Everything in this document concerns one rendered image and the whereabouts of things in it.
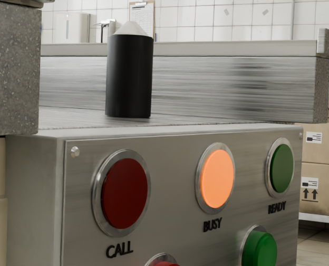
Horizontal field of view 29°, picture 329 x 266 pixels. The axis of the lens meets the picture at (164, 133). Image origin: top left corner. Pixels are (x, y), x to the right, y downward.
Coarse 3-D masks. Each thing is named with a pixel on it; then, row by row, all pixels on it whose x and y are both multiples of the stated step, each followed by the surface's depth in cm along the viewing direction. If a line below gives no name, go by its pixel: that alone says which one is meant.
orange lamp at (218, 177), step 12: (216, 156) 35; (228, 156) 36; (216, 168) 35; (228, 168) 36; (204, 180) 34; (216, 180) 35; (228, 180) 36; (204, 192) 34; (216, 192) 35; (228, 192) 36; (216, 204) 35
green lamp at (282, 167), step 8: (280, 152) 42; (288, 152) 42; (272, 160) 41; (280, 160) 42; (288, 160) 43; (272, 168) 41; (280, 168) 42; (288, 168) 43; (272, 176) 41; (280, 176) 42; (288, 176) 43; (280, 184) 42; (288, 184) 43; (280, 192) 42
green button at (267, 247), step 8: (256, 232) 40; (264, 232) 40; (256, 240) 39; (264, 240) 39; (272, 240) 40; (248, 248) 39; (256, 248) 39; (264, 248) 39; (272, 248) 40; (248, 256) 39; (256, 256) 38; (264, 256) 39; (272, 256) 40; (248, 264) 39; (256, 264) 38; (264, 264) 39; (272, 264) 40
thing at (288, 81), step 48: (48, 48) 61; (96, 48) 58; (192, 48) 52; (240, 48) 49; (288, 48) 47; (48, 96) 62; (96, 96) 58; (192, 96) 52; (240, 96) 49; (288, 96) 47
